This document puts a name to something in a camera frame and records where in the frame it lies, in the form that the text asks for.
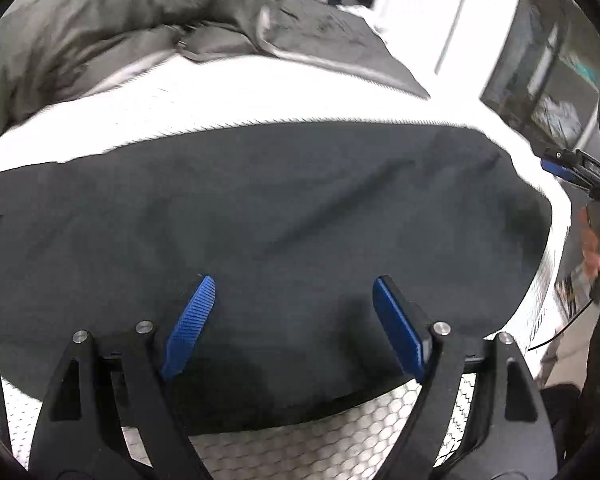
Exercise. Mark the white honeycomb mattress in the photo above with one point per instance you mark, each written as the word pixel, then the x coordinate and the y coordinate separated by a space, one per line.
pixel 106 413

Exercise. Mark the grey duvet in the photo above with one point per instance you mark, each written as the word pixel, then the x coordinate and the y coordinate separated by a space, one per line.
pixel 53 51

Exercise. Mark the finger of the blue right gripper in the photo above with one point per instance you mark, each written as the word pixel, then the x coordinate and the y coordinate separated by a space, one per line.
pixel 558 170

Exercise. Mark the black pants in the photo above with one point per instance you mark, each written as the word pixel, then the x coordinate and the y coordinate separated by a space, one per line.
pixel 293 222

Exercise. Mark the white curtain right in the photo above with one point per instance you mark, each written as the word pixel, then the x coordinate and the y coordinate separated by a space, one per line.
pixel 450 46

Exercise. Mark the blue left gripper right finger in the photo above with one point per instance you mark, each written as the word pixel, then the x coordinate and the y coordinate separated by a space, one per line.
pixel 405 325

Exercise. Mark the right hand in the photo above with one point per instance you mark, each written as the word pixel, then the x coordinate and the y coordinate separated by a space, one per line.
pixel 590 246

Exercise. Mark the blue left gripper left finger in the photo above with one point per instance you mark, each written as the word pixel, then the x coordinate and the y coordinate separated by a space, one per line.
pixel 186 332

